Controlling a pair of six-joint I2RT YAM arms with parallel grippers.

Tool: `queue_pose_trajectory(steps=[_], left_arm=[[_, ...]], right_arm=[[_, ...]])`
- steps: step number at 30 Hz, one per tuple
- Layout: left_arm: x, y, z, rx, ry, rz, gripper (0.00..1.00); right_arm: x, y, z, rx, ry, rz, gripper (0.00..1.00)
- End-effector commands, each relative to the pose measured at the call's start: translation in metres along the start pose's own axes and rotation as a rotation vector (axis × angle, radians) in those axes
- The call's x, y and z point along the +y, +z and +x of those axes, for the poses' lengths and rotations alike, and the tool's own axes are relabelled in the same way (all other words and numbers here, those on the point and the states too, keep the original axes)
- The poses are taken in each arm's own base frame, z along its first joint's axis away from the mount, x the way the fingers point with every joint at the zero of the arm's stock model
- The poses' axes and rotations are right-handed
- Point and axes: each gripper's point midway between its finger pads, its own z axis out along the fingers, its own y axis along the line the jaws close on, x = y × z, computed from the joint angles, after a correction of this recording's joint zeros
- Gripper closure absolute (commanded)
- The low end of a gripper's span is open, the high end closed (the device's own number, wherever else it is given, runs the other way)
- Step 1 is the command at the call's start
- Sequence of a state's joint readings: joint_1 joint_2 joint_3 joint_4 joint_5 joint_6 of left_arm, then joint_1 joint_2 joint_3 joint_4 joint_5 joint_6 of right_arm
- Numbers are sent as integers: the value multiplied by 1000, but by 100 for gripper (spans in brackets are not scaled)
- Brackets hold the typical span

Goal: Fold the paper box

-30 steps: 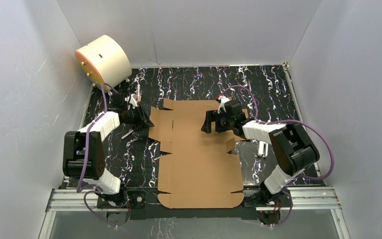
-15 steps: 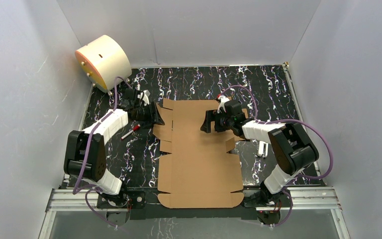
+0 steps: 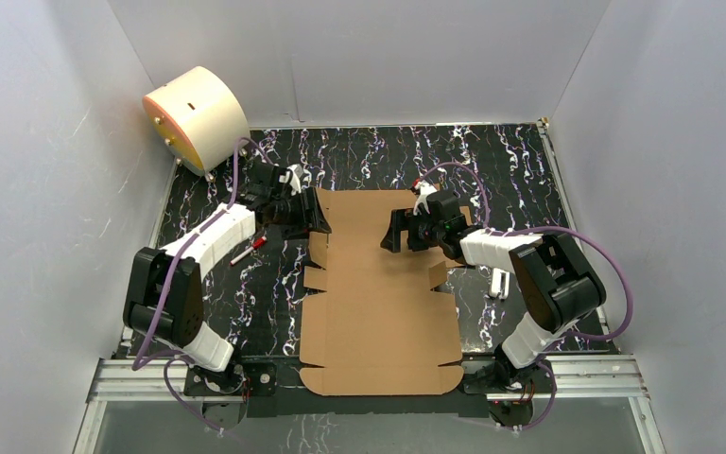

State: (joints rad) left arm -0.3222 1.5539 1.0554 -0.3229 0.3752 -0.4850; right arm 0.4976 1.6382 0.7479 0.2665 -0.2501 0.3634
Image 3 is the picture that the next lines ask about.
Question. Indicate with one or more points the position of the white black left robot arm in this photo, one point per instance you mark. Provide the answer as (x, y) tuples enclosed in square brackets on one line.
[(164, 298)]

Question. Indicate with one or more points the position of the cream cylindrical drum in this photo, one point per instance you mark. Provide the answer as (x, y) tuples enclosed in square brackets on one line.
[(198, 117)]

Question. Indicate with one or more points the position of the brown cardboard box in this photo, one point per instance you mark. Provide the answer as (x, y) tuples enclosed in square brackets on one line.
[(371, 308)]

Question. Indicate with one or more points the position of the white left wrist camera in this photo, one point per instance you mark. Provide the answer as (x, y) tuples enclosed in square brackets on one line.
[(291, 179)]

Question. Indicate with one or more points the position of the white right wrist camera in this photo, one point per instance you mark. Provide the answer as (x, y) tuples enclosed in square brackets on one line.
[(422, 190)]

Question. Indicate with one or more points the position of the white plastic block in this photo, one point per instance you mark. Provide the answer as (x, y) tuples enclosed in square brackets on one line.
[(500, 284)]

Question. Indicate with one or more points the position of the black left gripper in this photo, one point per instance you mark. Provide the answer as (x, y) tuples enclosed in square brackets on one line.
[(300, 211)]

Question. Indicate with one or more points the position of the red and white marker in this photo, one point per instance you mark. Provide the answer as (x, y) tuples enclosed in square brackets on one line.
[(255, 245)]

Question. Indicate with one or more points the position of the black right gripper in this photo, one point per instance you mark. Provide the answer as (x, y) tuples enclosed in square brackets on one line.
[(399, 220)]

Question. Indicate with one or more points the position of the aluminium front frame rail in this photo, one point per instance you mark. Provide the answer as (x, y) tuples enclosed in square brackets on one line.
[(573, 376)]

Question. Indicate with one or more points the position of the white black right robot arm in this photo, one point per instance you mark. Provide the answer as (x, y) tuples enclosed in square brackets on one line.
[(556, 281)]

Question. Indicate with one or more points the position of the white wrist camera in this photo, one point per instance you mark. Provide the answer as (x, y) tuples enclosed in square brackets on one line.
[(422, 190), (291, 179)]

